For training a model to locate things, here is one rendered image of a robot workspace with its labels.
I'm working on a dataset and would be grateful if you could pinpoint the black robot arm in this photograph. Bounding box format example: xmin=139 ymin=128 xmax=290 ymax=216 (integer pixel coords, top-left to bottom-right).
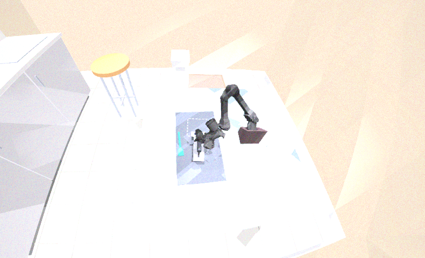
xmin=203 ymin=84 xmax=259 ymax=149

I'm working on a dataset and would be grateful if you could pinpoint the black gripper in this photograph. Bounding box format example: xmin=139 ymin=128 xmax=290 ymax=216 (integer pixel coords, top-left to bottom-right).
xmin=194 ymin=129 xmax=215 ymax=145

